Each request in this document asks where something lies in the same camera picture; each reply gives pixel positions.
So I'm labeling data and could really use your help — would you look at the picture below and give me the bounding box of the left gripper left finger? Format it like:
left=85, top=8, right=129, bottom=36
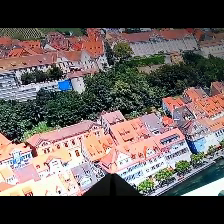
left=83, top=173, right=114, bottom=197

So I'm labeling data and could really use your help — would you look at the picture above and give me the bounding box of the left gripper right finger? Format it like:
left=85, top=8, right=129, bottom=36
left=112, top=173, right=143, bottom=197

